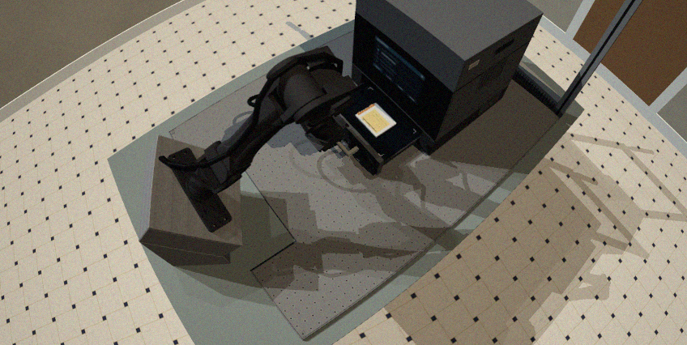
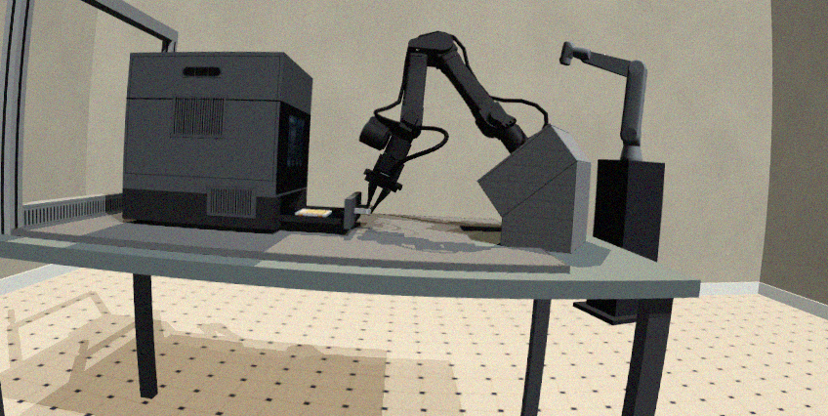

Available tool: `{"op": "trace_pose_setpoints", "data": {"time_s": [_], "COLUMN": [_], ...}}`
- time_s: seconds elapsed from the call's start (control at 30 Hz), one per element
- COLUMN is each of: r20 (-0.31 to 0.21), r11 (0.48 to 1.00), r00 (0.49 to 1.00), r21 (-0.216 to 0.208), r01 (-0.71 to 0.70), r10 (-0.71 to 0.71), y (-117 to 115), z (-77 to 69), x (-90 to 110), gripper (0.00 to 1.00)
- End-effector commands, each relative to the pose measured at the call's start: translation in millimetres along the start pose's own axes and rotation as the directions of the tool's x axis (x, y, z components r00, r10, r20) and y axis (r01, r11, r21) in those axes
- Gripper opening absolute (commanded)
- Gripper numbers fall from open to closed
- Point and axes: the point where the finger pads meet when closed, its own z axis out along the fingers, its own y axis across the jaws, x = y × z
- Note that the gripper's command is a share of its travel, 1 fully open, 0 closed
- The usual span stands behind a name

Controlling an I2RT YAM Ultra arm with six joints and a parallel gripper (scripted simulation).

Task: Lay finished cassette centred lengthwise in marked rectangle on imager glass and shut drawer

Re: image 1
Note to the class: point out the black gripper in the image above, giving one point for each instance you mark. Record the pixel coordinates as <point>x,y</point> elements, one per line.
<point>327,139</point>

